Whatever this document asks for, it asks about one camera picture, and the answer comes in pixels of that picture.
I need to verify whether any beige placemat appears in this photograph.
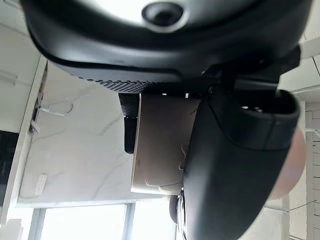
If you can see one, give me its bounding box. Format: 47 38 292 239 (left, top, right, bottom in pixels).
130 92 202 196

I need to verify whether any bright window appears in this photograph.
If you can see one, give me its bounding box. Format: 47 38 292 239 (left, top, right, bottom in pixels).
34 203 136 240

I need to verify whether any white cable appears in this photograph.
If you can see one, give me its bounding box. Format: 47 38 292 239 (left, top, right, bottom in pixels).
39 101 74 118

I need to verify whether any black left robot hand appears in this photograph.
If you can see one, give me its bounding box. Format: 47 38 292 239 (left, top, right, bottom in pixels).
19 0 313 240

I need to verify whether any white cabinet frame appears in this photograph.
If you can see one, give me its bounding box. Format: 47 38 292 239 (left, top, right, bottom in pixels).
0 55 49 222

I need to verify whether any white power strip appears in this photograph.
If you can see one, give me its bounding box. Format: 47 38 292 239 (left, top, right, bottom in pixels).
34 173 48 199

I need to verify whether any black glossy panel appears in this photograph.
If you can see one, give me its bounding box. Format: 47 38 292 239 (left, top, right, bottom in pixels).
0 129 19 206

